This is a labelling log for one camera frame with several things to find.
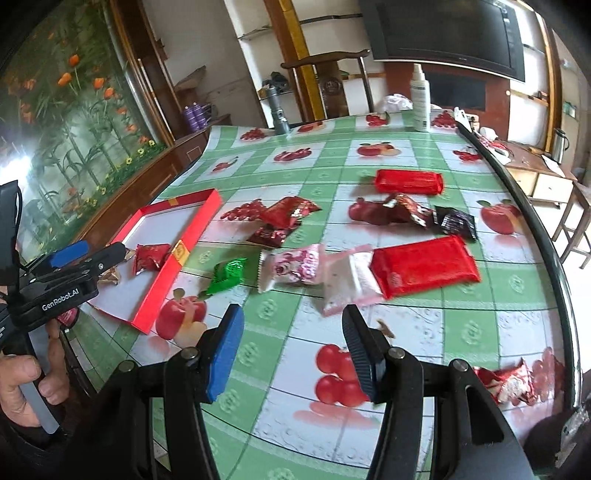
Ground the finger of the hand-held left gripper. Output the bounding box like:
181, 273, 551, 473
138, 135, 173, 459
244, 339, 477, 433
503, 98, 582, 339
36, 242, 127, 285
21, 240, 89, 278

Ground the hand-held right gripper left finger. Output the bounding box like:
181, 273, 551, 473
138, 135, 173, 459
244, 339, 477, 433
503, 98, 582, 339
78, 304, 246, 480

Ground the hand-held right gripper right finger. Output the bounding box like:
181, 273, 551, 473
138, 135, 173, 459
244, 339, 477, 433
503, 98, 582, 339
342, 304, 539, 480

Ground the red box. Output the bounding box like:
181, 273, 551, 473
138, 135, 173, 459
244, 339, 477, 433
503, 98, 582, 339
85, 188, 223, 335

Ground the green foil candy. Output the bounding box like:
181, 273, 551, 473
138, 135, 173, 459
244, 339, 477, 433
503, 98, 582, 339
203, 257, 247, 296

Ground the large red snack packet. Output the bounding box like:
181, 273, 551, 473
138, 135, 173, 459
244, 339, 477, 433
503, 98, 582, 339
370, 234, 482, 300
374, 169, 445, 195

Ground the pink rose print packet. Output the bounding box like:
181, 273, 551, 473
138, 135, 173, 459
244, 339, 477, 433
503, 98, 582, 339
257, 244, 326, 294

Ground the person's left hand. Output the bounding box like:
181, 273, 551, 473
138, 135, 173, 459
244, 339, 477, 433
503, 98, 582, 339
0, 319, 71, 432

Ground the gold snack wrapper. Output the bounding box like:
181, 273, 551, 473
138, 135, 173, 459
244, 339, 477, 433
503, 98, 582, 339
97, 249, 137, 287

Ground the small red snack packet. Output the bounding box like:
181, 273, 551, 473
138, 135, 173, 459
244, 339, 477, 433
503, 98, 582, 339
259, 196, 322, 229
133, 243, 172, 276

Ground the green fruit print tablecloth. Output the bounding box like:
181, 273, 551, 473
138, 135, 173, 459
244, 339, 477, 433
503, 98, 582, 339
85, 111, 578, 480

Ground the pale pink snack packet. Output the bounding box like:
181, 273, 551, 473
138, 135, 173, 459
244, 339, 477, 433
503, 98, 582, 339
321, 246, 385, 317

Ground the low wooden cabinet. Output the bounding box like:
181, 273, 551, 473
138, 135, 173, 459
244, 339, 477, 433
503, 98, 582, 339
76, 124, 213, 250

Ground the dark red foil packet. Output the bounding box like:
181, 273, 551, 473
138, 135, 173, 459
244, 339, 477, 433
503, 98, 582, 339
382, 193, 437, 229
246, 224, 291, 250

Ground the flower mural panel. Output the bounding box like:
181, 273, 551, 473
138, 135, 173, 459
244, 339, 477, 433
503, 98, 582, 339
0, 0, 169, 259

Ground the red white snack packet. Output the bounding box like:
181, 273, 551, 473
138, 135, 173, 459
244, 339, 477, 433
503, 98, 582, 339
473, 359, 539, 406

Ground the black snack packet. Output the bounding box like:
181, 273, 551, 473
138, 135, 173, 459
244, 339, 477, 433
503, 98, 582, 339
435, 206, 478, 241

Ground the grey flashlight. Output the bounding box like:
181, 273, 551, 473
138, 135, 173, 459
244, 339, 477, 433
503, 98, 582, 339
268, 85, 291, 136

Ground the wooden drawer cabinet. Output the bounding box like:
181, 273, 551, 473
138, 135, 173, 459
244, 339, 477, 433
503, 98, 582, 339
503, 138, 578, 208

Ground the white plastic bag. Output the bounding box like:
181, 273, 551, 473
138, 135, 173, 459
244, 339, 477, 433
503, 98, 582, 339
381, 93, 414, 113

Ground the white spray bottle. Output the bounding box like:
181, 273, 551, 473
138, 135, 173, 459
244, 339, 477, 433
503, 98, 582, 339
410, 63, 432, 133

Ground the wooden stool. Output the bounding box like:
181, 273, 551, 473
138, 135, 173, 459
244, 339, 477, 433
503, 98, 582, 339
551, 180, 591, 269

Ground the steel thermos jug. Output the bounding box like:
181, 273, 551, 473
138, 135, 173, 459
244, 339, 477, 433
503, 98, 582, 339
551, 127, 570, 164

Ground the wooden chair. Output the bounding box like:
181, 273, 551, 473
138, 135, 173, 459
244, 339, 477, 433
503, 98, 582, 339
281, 50, 376, 123

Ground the black television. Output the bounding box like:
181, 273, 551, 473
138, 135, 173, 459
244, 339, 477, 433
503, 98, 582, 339
358, 0, 527, 84

